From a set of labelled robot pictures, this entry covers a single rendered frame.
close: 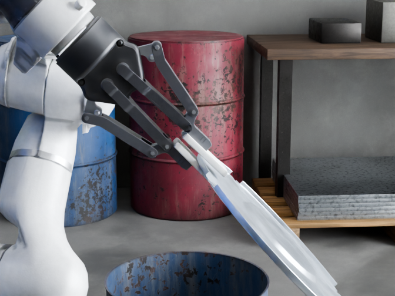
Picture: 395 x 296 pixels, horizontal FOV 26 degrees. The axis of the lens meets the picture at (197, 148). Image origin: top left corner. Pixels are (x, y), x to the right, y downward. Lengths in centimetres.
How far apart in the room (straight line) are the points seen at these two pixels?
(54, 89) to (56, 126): 8
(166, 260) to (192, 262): 7
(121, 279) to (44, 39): 143
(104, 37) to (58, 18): 6
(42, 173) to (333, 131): 356
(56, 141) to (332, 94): 349
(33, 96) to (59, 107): 4
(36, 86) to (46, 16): 45
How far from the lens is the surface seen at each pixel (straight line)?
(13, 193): 141
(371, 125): 492
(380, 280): 356
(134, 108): 99
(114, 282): 230
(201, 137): 101
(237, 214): 91
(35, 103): 141
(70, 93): 139
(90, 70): 97
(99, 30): 97
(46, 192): 141
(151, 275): 240
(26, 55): 101
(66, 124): 143
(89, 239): 398
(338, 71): 481
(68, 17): 95
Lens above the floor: 130
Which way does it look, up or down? 13 degrees down
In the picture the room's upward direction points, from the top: straight up
